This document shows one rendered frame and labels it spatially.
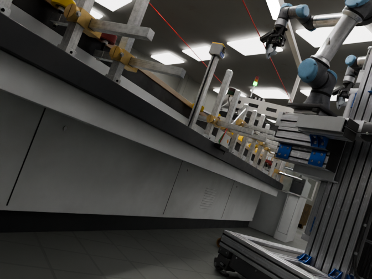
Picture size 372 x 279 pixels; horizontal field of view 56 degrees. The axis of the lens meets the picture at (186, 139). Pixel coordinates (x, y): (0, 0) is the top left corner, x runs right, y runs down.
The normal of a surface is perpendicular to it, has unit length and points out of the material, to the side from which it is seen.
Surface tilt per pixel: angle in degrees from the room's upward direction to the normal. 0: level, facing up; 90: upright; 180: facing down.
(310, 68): 97
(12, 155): 90
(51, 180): 90
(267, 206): 90
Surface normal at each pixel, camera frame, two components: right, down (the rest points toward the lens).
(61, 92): 0.85, 0.27
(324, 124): -0.78, -0.33
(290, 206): -0.41, -0.22
